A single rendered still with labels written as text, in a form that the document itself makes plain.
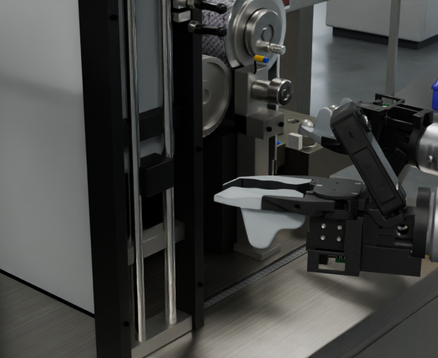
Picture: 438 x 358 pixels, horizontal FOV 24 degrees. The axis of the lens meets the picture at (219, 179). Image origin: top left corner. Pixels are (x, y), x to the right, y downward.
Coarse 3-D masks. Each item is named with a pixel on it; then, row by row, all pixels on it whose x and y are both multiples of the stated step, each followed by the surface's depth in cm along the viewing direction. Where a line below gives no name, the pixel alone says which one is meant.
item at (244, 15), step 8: (256, 0) 157; (264, 0) 158; (272, 0) 160; (248, 8) 156; (256, 8) 157; (264, 8) 159; (272, 8) 160; (240, 16) 155; (248, 16) 156; (280, 16) 162; (240, 24) 155; (240, 32) 156; (240, 40) 156; (240, 48) 157; (240, 56) 157; (248, 56) 159; (272, 56) 163; (248, 64) 159; (264, 64) 162
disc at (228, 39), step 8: (240, 0) 155; (248, 0) 156; (280, 0) 162; (232, 8) 154; (240, 8) 155; (280, 8) 162; (232, 16) 154; (232, 24) 154; (232, 32) 155; (224, 40) 154; (232, 40) 155; (280, 40) 165; (224, 48) 155; (232, 48) 156; (232, 56) 156; (232, 64) 157; (240, 64) 158; (272, 64) 165
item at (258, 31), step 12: (252, 12) 157; (264, 12) 156; (252, 24) 156; (264, 24) 157; (276, 24) 159; (252, 36) 156; (264, 36) 158; (276, 36) 160; (252, 48) 157; (264, 48) 159
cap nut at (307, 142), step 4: (304, 120) 175; (308, 120) 175; (300, 124) 175; (304, 124) 174; (308, 124) 174; (312, 124) 175; (300, 128) 175; (300, 132) 175; (304, 136) 174; (308, 136) 175; (304, 140) 175; (308, 140) 175; (312, 140) 175; (304, 144) 175; (308, 144) 175; (312, 144) 175
